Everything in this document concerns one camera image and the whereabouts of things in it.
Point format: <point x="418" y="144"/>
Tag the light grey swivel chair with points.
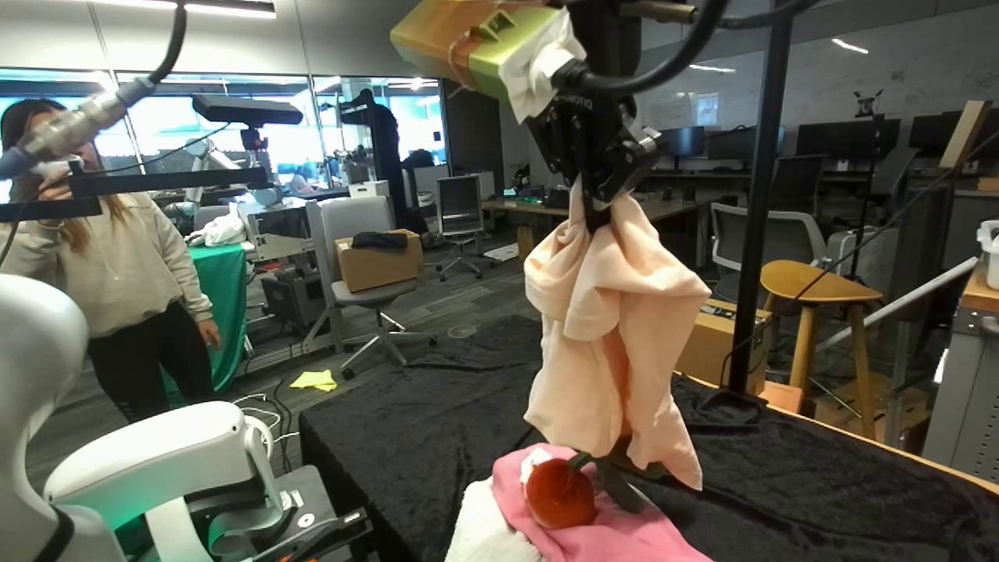
<point x="333" y="223"/>

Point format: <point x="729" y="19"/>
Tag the person in beige sweater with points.
<point x="114" y="282"/>

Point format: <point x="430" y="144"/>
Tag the cardboard box with black tape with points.
<point x="712" y="344"/>

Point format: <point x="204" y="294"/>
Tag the small cardboard box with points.
<point x="380" y="266"/>

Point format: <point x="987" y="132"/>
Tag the silver metal pole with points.
<point x="916" y="294"/>

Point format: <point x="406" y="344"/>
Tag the yellow cloth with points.
<point x="317" y="381"/>

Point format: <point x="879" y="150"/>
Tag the workbench with wooden top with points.
<point x="961" y="395"/>

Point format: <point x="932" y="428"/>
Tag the green cloth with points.
<point x="222" y="302"/>

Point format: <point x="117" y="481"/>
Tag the pink t-shirt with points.
<point x="624" y="534"/>

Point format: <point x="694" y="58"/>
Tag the black stereo camera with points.
<point x="244" y="111"/>

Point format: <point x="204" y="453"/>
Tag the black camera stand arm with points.
<point x="175" y="179"/>

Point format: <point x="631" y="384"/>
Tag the black computer monitor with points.
<point x="848" y="138"/>

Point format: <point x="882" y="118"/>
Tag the black vertical pole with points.
<point x="761" y="206"/>

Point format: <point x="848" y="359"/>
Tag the grey office chair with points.
<point x="462" y="204"/>

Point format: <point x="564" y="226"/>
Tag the person in dark clothes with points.
<point x="386" y="157"/>

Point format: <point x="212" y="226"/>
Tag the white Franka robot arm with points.
<point x="157" y="457"/>

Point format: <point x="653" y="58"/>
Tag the white office chair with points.
<point x="790" y="235"/>

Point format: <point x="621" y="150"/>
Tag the cream peach t-shirt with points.
<point x="612" y="331"/>

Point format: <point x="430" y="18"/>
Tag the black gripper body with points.
<point x="598" y="141"/>

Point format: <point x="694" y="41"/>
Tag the wooden stool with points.
<point x="816" y="282"/>

